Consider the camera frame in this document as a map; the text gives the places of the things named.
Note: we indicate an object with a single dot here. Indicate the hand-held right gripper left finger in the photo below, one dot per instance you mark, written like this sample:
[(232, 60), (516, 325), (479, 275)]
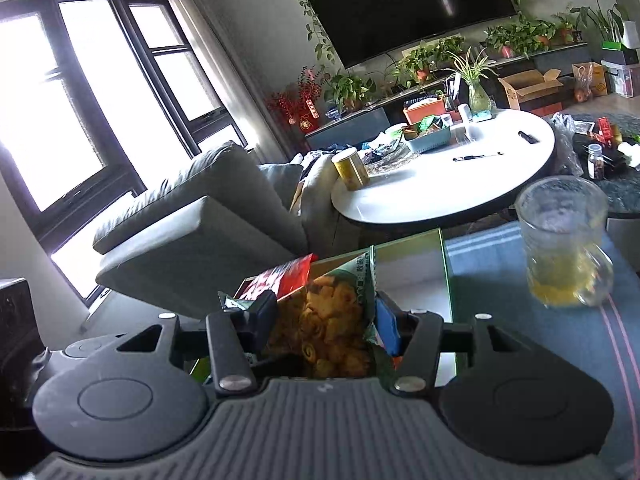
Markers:
[(257, 320)]

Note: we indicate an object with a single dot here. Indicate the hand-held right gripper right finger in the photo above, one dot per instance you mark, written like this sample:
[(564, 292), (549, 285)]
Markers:
[(387, 325)]

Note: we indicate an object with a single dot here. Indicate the red snack bag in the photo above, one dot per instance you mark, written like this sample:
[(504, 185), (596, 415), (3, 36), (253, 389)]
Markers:
[(280, 277)]

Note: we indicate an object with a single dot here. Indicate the green chips bag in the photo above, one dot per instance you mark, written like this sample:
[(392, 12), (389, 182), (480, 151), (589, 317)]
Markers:
[(330, 325)]

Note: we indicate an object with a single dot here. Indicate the green cardboard box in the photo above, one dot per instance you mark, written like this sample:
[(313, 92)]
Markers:
[(410, 270)]

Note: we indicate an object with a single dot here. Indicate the grey armchair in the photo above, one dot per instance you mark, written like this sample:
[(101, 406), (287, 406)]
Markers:
[(200, 230)]

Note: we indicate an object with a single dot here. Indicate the blue striped tablecloth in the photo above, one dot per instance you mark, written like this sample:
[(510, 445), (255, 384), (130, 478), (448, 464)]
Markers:
[(500, 285)]

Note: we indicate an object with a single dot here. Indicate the white round table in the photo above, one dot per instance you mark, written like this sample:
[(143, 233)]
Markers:
[(450, 185)]

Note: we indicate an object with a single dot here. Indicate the yellow can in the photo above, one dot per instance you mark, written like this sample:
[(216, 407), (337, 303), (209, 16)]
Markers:
[(350, 170)]

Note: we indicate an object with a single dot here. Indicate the clear glass dish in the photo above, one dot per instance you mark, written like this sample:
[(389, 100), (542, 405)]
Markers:
[(387, 155)]

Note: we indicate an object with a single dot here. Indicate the glass mug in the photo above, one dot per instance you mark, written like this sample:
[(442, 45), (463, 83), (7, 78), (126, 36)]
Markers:
[(562, 250)]

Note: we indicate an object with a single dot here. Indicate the blue plastic tray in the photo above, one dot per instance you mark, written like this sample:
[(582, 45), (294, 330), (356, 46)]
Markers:
[(430, 139)]

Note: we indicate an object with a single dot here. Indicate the black pen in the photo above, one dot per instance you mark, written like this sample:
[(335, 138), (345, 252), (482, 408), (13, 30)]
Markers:
[(477, 156)]

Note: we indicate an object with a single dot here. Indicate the grey television cabinet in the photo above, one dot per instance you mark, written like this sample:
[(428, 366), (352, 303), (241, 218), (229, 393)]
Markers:
[(360, 120)]

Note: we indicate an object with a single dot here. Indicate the orange box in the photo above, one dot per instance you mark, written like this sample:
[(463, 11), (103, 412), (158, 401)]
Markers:
[(425, 110)]

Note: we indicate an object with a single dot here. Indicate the red berry decoration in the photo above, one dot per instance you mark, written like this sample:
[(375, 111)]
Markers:
[(295, 100)]

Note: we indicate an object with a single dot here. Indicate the black framed window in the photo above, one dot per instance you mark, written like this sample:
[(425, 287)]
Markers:
[(65, 110)]

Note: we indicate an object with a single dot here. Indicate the small white bottle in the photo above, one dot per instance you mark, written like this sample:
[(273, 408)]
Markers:
[(465, 112)]

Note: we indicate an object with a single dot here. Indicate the black remote control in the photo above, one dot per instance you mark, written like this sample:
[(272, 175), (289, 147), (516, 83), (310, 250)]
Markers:
[(527, 136)]

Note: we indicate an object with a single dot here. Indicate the potted pothos plant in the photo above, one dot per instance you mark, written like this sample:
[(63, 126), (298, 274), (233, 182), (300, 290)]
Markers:
[(450, 47), (417, 65), (507, 40), (350, 90), (565, 30)]

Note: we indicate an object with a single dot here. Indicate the spider plant in glass vase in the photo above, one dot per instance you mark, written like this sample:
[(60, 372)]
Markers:
[(477, 90)]

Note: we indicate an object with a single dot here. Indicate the clear plastic bag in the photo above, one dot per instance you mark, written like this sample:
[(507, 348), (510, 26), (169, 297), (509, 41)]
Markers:
[(567, 140)]

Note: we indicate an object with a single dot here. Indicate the beige curtain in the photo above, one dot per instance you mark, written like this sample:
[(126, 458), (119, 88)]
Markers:
[(225, 60)]

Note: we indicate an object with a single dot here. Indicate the small glass jar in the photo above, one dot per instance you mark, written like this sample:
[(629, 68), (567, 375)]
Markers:
[(595, 162)]

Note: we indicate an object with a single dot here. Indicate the dark marble round table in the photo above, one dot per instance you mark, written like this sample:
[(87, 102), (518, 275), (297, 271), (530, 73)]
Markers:
[(620, 195)]

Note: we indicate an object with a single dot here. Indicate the open cardboard box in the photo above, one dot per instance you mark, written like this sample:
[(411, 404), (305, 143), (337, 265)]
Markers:
[(530, 87)]

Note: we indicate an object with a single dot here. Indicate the plastic bag of fruit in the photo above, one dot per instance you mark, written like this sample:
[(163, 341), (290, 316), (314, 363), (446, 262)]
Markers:
[(584, 85)]

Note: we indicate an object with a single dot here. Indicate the black television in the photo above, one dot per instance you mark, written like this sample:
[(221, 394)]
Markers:
[(415, 5)]

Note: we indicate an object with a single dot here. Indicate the clear plastic storage box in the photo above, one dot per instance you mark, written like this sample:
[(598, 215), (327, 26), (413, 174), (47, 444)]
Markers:
[(622, 77)]

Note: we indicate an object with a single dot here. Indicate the small green box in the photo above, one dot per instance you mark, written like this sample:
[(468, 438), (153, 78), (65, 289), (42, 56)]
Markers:
[(614, 45)]

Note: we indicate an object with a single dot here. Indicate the peace lily in white pot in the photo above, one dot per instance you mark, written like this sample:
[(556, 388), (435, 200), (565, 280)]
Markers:
[(630, 35)]

